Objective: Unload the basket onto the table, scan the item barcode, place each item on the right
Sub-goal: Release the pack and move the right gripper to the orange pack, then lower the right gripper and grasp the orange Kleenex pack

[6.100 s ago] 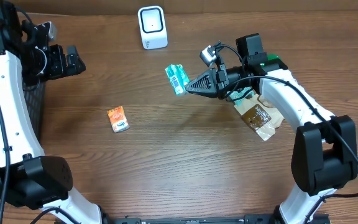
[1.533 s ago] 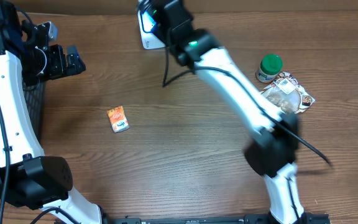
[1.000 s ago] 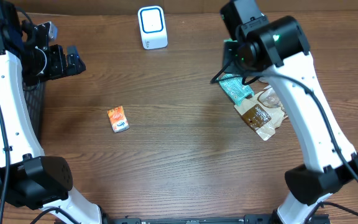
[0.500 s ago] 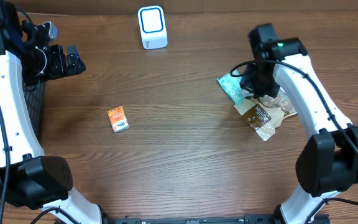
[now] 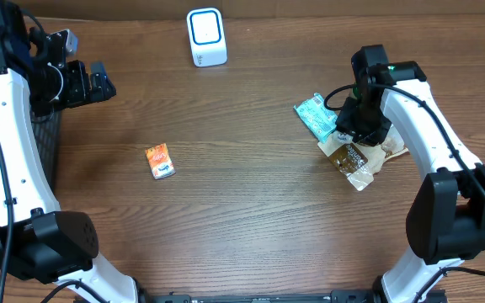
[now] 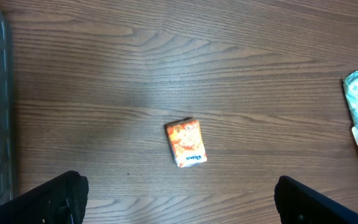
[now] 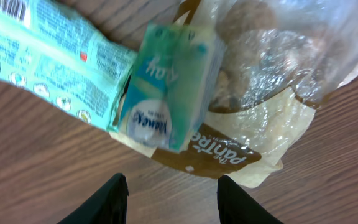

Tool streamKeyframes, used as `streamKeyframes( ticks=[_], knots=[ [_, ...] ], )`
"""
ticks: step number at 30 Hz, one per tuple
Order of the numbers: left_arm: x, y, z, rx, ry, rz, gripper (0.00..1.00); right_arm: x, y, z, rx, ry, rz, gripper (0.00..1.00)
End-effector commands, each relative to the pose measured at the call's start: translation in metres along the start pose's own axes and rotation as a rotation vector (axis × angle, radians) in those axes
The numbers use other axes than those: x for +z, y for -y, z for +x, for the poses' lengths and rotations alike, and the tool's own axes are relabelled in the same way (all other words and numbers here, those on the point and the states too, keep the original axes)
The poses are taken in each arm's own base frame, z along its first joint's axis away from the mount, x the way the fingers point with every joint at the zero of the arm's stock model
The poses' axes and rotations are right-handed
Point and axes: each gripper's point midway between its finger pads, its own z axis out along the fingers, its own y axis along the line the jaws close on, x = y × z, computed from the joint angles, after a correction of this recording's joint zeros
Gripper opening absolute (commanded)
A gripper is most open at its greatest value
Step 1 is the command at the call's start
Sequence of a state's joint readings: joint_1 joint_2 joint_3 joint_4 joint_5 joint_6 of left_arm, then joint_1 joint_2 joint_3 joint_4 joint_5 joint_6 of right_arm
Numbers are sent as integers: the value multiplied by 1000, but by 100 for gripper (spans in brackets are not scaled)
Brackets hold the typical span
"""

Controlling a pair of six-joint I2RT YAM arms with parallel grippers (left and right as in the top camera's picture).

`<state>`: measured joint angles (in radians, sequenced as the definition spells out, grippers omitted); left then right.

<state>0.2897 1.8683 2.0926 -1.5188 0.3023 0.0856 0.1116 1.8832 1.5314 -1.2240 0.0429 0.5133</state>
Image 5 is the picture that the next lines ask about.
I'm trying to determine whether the teal Kleenex tissue pack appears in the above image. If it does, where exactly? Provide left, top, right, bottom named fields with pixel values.
left=335, top=131, right=353, bottom=144

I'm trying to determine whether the beige clear plastic pouch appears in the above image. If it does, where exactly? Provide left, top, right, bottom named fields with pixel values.
left=317, top=125, right=408, bottom=191

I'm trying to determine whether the green toilet tissue wipes pack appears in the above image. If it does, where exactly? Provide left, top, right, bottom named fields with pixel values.
left=293, top=93, right=338, bottom=143

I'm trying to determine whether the orange red tissue pack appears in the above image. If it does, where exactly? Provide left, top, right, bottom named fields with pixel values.
left=145, top=143, right=176, bottom=180

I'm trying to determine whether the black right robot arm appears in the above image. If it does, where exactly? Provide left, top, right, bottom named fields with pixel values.
left=331, top=45, right=485, bottom=303

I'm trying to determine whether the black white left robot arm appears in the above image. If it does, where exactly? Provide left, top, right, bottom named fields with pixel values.
left=0, top=1, right=149, bottom=302

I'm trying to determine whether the white barcode scanner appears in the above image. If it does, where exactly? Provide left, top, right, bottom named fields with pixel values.
left=186, top=8, right=227, bottom=67

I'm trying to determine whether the grey plastic shopping basket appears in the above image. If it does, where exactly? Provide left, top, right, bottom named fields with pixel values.
left=32, top=114, right=61, bottom=191

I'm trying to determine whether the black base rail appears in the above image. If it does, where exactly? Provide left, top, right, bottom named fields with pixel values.
left=138, top=290, right=385, bottom=303

